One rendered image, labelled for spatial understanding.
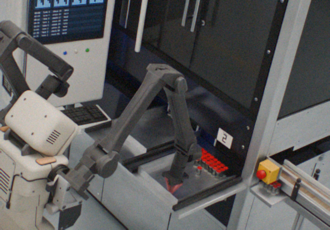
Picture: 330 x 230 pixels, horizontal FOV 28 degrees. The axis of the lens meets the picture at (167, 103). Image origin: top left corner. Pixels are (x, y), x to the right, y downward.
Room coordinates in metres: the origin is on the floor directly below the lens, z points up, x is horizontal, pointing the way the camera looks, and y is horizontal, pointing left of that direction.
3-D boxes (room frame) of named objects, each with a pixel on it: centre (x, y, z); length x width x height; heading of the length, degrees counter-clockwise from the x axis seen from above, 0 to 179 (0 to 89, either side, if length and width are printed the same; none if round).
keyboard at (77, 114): (2.71, 0.48, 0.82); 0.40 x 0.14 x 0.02; 128
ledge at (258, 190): (2.34, -0.52, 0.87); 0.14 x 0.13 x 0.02; 136
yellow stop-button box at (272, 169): (2.32, -0.48, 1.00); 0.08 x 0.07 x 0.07; 136
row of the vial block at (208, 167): (2.41, -0.22, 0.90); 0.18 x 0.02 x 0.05; 46
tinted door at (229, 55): (2.54, -0.23, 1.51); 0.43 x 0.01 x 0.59; 46
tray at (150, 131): (2.65, 0.03, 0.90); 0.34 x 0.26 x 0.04; 136
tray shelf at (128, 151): (2.48, -0.05, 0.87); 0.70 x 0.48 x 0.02; 46
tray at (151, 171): (2.33, -0.14, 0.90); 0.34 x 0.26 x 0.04; 136
